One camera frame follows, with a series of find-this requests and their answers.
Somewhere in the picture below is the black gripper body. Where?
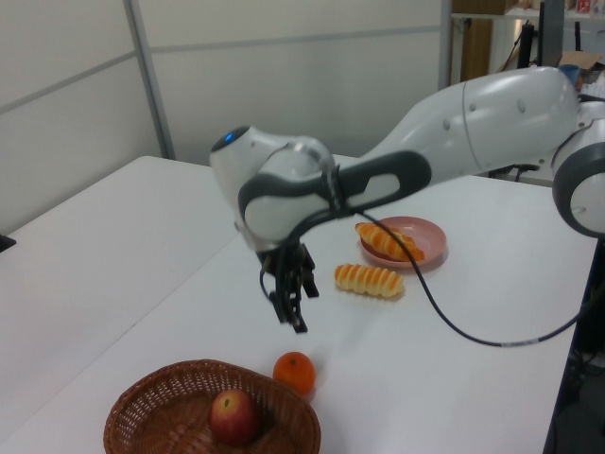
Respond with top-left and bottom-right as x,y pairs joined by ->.
257,243 -> 316,285

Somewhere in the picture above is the orange striped bread roll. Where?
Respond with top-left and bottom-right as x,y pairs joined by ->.
334,263 -> 406,300

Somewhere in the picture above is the orange mandarin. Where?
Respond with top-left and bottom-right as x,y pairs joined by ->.
272,351 -> 317,395

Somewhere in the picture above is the braided golden bread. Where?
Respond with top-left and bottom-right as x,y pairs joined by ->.
354,221 -> 425,263

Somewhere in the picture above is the red apple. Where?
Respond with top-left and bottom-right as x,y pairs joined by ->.
209,388 -> 260,446

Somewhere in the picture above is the pink plate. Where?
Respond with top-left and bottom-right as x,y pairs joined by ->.
359,216 -> 449,272

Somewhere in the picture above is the brown woven basket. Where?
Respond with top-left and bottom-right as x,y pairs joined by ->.
103,358 -> 323,454

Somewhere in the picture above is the brown cabinet panel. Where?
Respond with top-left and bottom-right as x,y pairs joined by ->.
460,18 -> 493,82

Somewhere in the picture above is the black monitor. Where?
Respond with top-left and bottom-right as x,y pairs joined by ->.
538,0 -> 566,67

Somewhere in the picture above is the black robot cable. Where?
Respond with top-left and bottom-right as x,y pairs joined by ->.
258,163 -> 595,347

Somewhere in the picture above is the grey partition post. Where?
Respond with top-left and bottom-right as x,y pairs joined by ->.
123,0 -> 177,161
439,0 -> 455,91

